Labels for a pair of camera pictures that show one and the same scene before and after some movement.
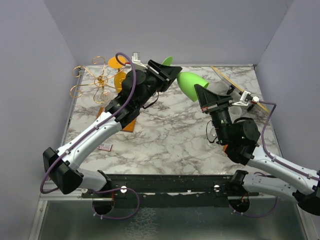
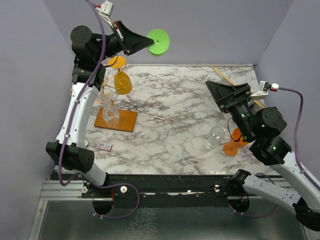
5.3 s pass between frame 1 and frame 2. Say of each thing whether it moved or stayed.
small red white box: stayed
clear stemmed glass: stayed
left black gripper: moved
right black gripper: moved
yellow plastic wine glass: stayed
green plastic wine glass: moved
